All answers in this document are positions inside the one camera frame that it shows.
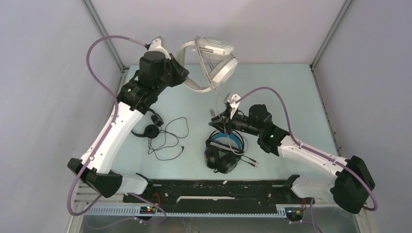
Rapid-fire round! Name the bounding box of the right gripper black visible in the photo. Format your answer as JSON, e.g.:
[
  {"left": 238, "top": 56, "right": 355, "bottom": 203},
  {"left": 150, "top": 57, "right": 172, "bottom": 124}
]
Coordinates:
[{"left": 208, "top": 107, "right": 262, "bottom": 137}]

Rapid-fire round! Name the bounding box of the black and blue gaming headset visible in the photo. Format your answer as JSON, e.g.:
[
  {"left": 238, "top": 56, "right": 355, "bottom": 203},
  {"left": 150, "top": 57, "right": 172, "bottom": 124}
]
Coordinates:
[{"left": 204, "top": 131, "right": 245, "bottom": 174}]

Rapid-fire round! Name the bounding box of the white over-ear headphones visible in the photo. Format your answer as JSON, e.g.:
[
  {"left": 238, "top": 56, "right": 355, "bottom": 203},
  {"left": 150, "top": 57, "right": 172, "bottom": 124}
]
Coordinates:
[{"left": 175, "top": 36, "right": 238, "bottom": 93}]

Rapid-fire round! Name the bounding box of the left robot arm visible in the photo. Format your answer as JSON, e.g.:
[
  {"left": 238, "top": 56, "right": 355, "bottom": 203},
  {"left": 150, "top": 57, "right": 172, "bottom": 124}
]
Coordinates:
[{"left": 68, "top": 51, "right": 189, "bottom": 202}]

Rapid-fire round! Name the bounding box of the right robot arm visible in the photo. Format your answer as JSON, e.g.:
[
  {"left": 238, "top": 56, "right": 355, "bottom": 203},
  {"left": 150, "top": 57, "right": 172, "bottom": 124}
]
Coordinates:
[{"left": 209, "top": 104, "right": 376, "bottom": 214}]

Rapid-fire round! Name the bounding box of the small black on-ear headphones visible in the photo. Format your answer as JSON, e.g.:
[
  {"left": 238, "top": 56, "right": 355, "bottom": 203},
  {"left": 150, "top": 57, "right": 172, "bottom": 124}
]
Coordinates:
[{"left": 131, "top": 108, "right": 164, "bottom": 139}]

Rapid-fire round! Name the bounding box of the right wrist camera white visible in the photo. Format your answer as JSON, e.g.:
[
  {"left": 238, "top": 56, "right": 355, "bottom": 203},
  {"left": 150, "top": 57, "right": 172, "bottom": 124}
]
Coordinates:
[{"left": 225, "top": 92, "right": 241, "bottom": 119}]

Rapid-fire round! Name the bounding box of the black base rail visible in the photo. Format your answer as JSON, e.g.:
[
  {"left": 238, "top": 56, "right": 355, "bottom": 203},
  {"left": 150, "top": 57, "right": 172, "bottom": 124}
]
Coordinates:
[{"left": 122, "top": 179, "right": 310, "bottom": 215}]

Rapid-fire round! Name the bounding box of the aluminium frame post right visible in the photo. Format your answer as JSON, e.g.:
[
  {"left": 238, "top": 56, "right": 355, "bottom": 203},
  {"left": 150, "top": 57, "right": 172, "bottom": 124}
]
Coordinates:
[{"left": 310, "top": 0, "right": 355, "bottom": 71}]

